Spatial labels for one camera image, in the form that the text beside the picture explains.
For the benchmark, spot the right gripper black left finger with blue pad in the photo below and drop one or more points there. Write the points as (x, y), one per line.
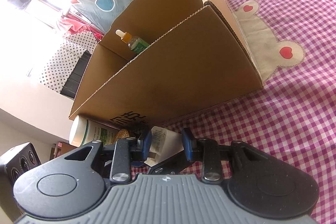
(128, 150)

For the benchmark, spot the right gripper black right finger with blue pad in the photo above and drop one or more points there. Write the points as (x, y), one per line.
(207, 152)

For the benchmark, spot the green dropper bottle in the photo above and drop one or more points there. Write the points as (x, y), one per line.
(136, 44)

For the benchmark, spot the gold lidded round jar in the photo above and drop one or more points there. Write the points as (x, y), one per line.
(122, 134)

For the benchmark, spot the white green-label supplement bottle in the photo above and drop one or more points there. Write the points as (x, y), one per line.
(84, 130)

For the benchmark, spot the large open cardboard box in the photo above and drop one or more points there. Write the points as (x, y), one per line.
(184, 71)

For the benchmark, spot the polka dot white cloth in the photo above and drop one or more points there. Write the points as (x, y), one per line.
(62, 63)

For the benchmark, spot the pink red cloth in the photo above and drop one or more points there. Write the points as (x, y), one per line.
(72, 26)

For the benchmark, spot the purple checkered bed sheet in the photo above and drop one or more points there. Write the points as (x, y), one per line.
(293, 116)

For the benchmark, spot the black camera device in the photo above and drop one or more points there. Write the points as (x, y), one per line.
(15, 162)

